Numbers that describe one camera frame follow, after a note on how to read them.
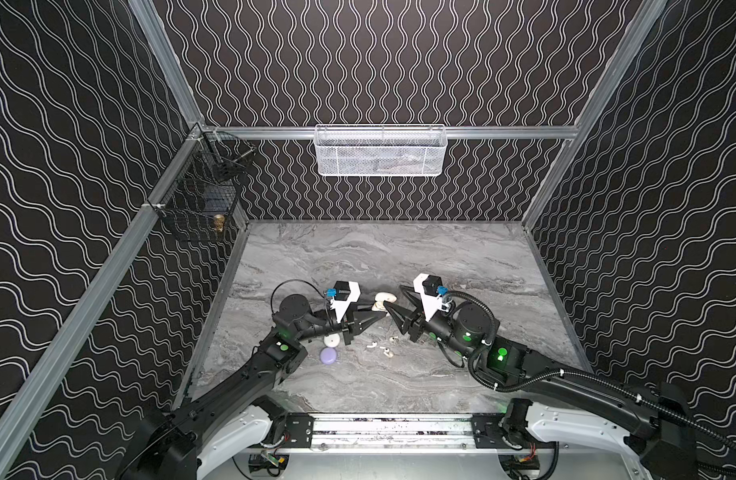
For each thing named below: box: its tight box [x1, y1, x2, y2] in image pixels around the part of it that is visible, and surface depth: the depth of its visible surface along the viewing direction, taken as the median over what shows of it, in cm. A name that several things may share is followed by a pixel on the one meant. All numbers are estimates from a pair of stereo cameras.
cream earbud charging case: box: [372, 292, 397, 311], surface depth 67 cm
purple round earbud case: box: [320, 347, 337, 365], surface depth 88 cm
